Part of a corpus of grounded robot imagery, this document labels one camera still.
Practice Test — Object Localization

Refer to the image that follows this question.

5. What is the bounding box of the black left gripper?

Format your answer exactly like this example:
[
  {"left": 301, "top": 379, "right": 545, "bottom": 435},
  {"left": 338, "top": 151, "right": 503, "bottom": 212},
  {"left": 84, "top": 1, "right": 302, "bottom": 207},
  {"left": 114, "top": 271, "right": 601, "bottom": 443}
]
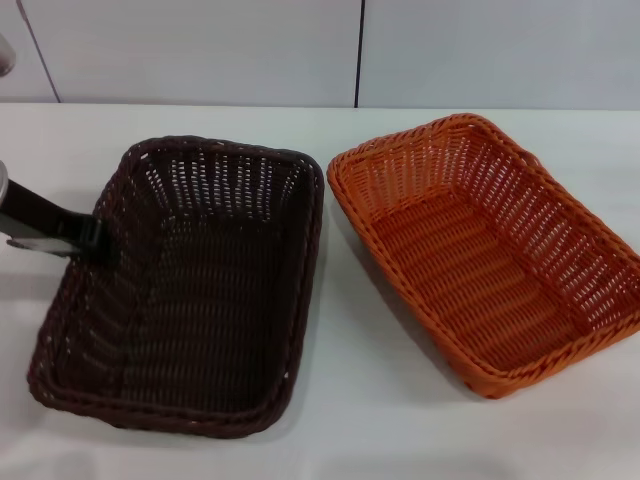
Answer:
[{"left": 0, "top": 175, "right": 122, "bottom": 267}]

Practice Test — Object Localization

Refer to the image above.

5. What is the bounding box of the orange woven basket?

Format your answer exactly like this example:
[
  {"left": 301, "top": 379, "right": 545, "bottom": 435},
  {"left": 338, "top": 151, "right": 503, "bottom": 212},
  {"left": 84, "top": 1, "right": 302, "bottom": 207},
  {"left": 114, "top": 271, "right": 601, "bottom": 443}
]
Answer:
[{"left": 326, "top": 112, "right": 640, "bottom": 401}]

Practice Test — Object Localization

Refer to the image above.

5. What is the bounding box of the dark brown woven basket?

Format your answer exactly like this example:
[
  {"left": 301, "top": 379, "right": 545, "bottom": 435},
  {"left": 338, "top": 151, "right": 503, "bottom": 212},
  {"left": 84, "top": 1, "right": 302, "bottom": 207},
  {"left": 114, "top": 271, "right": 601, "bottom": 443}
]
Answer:
[{"left": 27, "top": 134, "right": 326, "bottom": 434}]

